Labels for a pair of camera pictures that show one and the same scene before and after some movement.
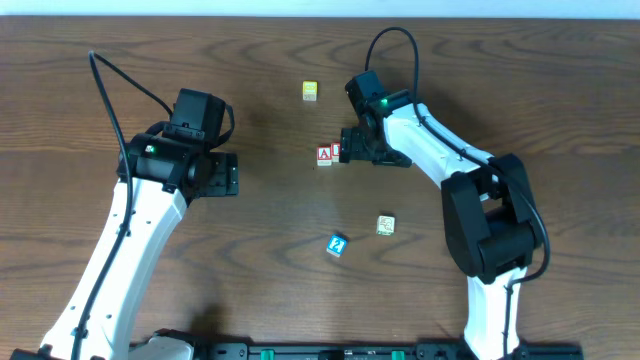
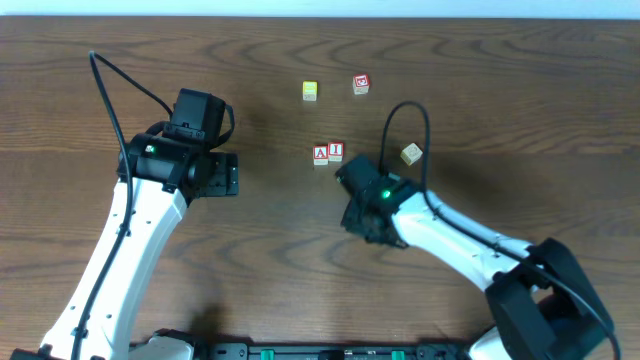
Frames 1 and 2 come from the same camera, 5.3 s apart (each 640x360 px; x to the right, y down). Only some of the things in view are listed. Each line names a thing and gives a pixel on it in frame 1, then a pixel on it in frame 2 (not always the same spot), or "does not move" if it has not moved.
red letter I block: [335, 150] does not move
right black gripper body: [351, 145] -> [362, 223]
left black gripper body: [230, 174] does not move
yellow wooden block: [310, 90] does not move
